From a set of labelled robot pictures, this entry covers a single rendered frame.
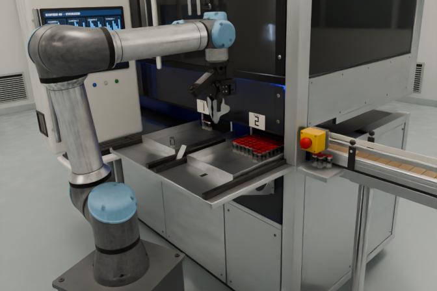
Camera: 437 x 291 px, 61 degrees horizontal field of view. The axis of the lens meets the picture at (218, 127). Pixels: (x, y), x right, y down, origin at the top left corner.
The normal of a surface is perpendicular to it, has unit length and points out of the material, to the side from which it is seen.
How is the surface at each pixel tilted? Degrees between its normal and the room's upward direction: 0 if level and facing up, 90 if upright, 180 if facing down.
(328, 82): 90
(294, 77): 90
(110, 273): 73
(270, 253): 90
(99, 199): 7
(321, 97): 90
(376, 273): 0
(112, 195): 7
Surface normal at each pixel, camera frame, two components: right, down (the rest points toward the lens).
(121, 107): 0.66, 0.21
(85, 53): 0.29, 0.33
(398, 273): -0.04, -0.95
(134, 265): 0.69, -0.11
